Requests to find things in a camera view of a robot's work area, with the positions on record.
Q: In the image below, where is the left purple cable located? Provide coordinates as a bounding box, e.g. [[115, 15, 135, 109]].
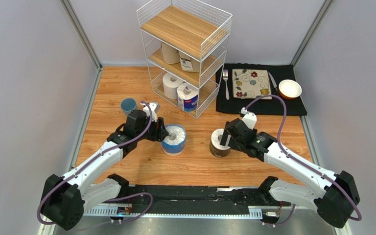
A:
[[37, 101, 155, 226]]

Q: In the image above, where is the plain white paper towel roll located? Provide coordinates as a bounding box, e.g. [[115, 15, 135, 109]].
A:
[[162, 72, 184, 99]]

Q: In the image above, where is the white wire wooden shelf rack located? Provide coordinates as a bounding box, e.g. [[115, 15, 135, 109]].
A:
[[137, 0, 233, 118]]

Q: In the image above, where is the orange white bowl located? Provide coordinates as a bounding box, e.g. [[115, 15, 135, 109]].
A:
[[278, 79, 302, 99]]

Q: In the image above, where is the blue grey cup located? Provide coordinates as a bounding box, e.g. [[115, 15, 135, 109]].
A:
[[120, 98, 138, 116]]

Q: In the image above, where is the square floral plate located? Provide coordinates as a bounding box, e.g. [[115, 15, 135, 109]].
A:
[[232, 69, 272, 99]]

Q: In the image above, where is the purple cable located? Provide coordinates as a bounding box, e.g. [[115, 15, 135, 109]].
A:
[[37, 101, 155, 226], [244, 94, 363, 228]]

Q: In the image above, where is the silver fork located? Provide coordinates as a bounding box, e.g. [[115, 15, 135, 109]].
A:
[[223, 69, 230, 100]]

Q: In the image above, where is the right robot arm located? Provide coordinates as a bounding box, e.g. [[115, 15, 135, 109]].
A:
[[223, 118, 361, 228]]

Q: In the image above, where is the white roll blue label wrapper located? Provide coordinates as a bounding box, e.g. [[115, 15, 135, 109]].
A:
[[177, 83, 199, 112]]

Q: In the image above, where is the dark handled knife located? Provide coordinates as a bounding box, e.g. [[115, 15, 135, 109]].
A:
[[268, 71, 281, 97]]

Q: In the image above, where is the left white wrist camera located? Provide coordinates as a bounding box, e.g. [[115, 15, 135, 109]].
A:
[[141, 101, 160, 122]]

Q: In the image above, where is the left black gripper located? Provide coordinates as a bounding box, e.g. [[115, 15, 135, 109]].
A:
[[136, 115, 169, 142]]

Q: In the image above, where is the blue paper towel roll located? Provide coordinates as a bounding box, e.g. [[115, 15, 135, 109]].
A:
[[161, 124, 187, 156]]

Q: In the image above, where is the brown paper roll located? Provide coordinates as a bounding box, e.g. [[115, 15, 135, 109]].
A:
[[161, 42, 180, 64], [178, 51, 201, 72]]

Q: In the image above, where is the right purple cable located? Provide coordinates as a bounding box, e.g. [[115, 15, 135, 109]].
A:
[[244, 94, 363, 228]]

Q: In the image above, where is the white roll dark brown wrapper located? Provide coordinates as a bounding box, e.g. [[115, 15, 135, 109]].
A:
[[210, 128, 231, 158]]

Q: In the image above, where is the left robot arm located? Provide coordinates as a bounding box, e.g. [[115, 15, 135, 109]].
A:
[[37, 102, 168, 231]]

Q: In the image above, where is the black cloth placemat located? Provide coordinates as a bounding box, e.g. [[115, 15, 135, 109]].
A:
[[215, 63, 296, 115]]

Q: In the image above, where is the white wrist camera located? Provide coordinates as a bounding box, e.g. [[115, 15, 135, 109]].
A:
[[240, 107, 257, 129], [141, 101, 160, 122]]

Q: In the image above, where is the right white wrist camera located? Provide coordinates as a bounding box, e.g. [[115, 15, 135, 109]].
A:
[[240, 107, 257, 129]]

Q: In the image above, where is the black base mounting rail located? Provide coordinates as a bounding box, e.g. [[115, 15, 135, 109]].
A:
[[97, 184, 292, 216]]

